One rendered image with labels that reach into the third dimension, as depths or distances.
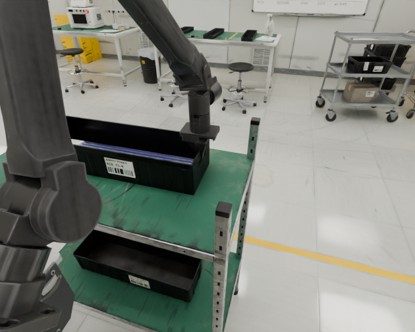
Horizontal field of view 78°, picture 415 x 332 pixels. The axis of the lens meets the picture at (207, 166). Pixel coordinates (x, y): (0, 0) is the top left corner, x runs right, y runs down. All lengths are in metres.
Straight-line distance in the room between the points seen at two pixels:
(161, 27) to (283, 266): 1.56
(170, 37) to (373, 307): 1.70
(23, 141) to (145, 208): 0.46
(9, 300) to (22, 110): 0.20
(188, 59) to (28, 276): 0.47
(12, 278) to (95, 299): 1.00
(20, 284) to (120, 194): 0.51
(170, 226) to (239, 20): 4.89
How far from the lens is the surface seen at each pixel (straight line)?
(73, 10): 5.18
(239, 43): 3.78
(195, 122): 0.69
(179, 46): 0.58
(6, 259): 0.35
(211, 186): 0.80
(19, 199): 0.37
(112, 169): 0.85
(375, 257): 2.09
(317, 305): 1.74
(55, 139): 0.35
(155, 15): 0.53
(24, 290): 0.36
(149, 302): 1.27
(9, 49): 0.34
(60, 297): 0.64
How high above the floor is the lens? 1.47
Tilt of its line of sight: 36 degrees down
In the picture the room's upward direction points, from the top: straight up
